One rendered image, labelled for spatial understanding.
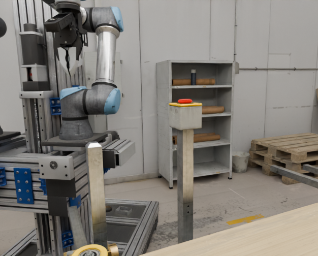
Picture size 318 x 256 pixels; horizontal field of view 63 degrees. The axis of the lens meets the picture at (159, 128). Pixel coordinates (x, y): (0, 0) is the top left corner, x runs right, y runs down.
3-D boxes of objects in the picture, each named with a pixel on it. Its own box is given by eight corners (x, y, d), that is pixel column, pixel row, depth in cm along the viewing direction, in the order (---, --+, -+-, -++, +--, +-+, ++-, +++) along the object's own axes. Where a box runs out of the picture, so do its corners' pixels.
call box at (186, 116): (168, 129, 76) (168, 102, 75) (189, 127, 79) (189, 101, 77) (180, 133, 70) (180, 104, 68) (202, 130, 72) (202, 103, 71)
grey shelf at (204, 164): (158, 177, 360) (155, 62, 334) (214, 169, 389) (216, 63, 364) (169, 189, 319) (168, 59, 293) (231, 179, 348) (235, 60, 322)
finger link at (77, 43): (83, 60, 81) (81, 31, 80) (81, 60, 80) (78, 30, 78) (69, 61, 82) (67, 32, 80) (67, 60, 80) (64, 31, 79)
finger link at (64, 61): (77, 76, 87) (75, 48, 85) (68, 76, 81) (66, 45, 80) (69, 77, 88) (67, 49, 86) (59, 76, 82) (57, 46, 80)
